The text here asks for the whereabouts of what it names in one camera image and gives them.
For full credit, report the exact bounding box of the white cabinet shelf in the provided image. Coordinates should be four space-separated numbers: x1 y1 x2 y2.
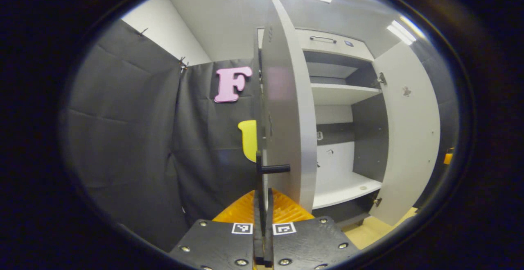
312 172 382 210
310 84 382 106

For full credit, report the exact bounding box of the small ceiling light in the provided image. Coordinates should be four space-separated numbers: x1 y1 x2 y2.
387 15 426 46

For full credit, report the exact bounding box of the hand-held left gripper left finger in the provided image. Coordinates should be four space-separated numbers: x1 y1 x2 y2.
169 188 265 270

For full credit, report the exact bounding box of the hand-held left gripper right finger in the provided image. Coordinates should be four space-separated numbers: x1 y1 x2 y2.
265 187 361 270

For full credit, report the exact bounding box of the grey double-door shoe cabinet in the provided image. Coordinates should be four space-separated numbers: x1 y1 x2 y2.
252 0 441 229

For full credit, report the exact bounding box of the black door handle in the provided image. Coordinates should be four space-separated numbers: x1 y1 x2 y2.
256 151 291 193

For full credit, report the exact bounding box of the grey cabinet drawer front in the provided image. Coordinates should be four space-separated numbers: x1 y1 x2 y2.
257 28 375 61

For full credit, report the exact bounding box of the black backdrop cloth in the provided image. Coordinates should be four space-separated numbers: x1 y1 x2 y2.
61 18 461 254

